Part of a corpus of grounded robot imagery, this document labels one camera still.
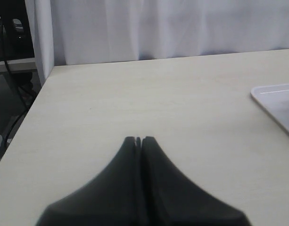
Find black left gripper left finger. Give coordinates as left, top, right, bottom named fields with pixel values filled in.
left=37, top=137, right=144, bottom=226

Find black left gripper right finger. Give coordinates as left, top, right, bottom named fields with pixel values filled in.
left=140, top=137, right=251, bottom=226

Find white rectangular plastic tray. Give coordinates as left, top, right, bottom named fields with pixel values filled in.
left=251, top=83, right=289, bottom=135

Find white backdrop curtain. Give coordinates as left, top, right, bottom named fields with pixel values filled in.
left=25, top=0, right=289, bottom=83

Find dark shelf with clutter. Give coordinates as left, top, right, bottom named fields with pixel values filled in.
left=0, top=0, right=37, bottom=73

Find black cable beside table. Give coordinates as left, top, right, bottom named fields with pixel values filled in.
left=0, top=20, right=29, bottom=146

